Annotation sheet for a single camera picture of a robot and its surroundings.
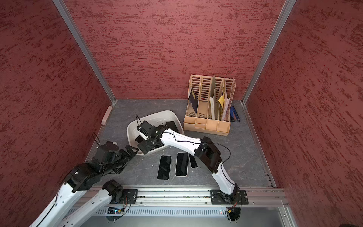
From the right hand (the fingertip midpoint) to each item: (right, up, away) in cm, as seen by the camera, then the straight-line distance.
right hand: (149, 145), depth 84 cm
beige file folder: (+39, +23, +4) cm, 46 cm away
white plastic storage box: (+2, +15, +19) cm, 25 cm away
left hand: (-5, -4, -13) cm, 14 cm away
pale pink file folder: (+48, +22, +3) cm, 53 cm away
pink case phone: (+9, -15, +3) cm, 17 cm away
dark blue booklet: (+29, +30, +29) cm, 51 cm away
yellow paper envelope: (+44, +28, +1) cm, 52 cm away
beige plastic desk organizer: (+43, +30, +36) cm, 63 cm away
